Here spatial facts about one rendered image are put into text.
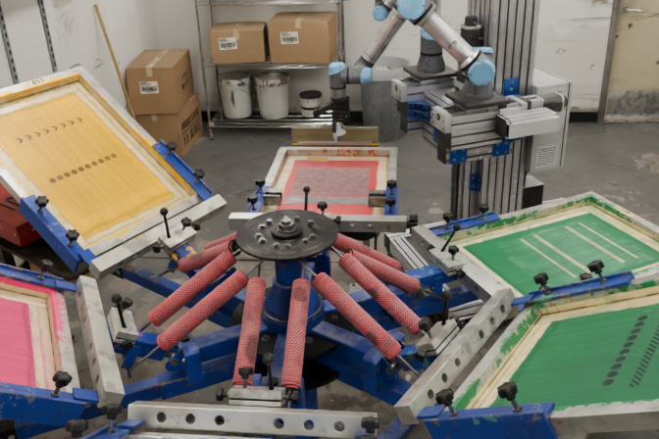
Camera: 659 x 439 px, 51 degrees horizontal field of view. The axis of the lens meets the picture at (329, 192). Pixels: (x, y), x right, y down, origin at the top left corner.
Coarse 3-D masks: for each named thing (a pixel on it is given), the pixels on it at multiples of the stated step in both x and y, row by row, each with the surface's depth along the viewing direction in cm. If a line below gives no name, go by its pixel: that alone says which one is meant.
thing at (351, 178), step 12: (336, 168) 331; (348, 168) 331; (360, 168) 330; (372, 168) 330; (336, 180) 318; (348, 180) 318; (360, 180) 317; (372, 180) 317; (336, 192) 307; (348, 192) 307; (360, 192) 306; (336, 204) 297; (360, 204) 296
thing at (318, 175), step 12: (300, 168) 333; (312, 168) 332; (324, 168) 332; (288, 180) 320; (300, 180) 320; (312, 180) 319; (324, 180) 319; (288, 192) 309; (300, 192) 308; (312, 192) 308; (324, 192) 307; (288, 204) 298; (300, 204) 298; (312, 204) 298
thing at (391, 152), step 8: (280, 152) 342; (288, 152) 346; (296, 152) 346; (304, 152) 345; (312, 152) 345; (320, 152) 344; (328, 152) 344; (336, 152) 343; (344, 152) 343; (352, 152) 342; (360, 152) 342; (368, 152) 342; (376, 152) 341; (384, 152) 341; (392, 152) 337; (280, 160) 333; (392, 160) 328; (272, 168) 325; (280, 168) 331; (392, 168) 320; (272, 176) 316; (392, 176) 311; (272, 184) 310; (264, 208) 294
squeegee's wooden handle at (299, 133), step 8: (296, 128) 327; (304, 128) 327; (312, 128) 327; (320, 128) 326; (328, 128) 326; (336, 128) 325; (344, 128) 325; (352, 128) 324; (360, 128) 324; (368, 128) 324; (376, 128) 323; (296, 136) 329; (304, 136) 329; (312, 136) 328; (320, 136) 328; (328, 136) 327; (344, 136) 326; (352, 136) 326; (360, 136) 326; (368, 136) 325; (376, 136) 325
